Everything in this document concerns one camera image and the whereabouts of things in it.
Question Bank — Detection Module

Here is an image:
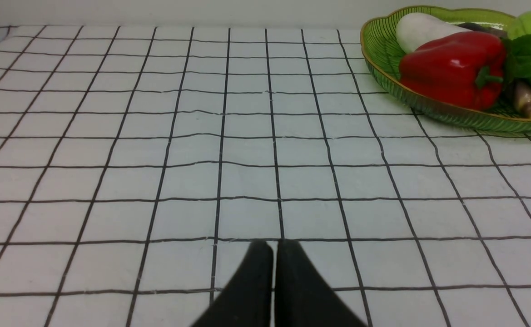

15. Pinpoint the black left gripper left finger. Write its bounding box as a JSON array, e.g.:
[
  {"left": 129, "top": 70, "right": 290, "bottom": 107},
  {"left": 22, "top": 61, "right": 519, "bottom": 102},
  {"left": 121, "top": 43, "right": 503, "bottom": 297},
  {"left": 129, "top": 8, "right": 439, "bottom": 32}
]
[{"left": 192, "top": 241, "right": 274, "bottom": 327}]

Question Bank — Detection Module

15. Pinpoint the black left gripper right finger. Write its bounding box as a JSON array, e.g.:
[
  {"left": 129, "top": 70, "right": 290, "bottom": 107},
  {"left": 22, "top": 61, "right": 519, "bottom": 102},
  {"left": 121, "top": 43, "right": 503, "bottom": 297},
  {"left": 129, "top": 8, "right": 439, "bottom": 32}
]
[{"left": 274, "top": 240, "right": 366, "bottom": 327}]

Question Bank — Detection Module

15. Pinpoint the white radish with leaves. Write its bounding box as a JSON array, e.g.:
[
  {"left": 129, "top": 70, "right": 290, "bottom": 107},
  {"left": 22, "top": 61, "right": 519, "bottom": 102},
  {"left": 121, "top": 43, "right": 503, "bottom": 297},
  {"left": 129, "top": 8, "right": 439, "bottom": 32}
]
[{"left": 396, "top": 13, "right": 531, "bottom": 80}]

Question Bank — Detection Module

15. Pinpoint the white grid tablecloth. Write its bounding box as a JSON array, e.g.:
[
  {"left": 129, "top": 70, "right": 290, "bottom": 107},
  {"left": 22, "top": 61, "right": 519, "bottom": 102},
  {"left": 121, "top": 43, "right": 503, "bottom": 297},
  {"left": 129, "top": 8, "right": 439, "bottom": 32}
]
[{"left": 0, "top": 25, "right": 531, "bottom": 327}]

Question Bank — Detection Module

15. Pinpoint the green leaf-pattern plate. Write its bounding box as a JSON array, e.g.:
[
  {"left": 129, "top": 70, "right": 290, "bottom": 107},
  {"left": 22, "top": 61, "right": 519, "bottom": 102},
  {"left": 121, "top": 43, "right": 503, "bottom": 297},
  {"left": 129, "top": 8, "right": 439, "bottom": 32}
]
[{"left": 359, "top": 5, "right": 531, "bottom": 133}]

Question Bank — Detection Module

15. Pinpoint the red bell pepper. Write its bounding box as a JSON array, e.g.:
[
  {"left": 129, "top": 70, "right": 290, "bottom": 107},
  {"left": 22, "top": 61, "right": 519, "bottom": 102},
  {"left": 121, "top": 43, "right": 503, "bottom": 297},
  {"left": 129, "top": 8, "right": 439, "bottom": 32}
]
[{"left": 399, "top": 31, "right": 506, "bottom": 110}]

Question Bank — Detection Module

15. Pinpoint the dark purple eggplant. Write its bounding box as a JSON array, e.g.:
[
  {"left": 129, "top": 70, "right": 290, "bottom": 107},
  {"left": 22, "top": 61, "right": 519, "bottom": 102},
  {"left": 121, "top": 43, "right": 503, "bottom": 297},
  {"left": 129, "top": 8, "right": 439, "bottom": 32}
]
[{"left": 457, "top": 22, "right": 507, "bottom": 39}]

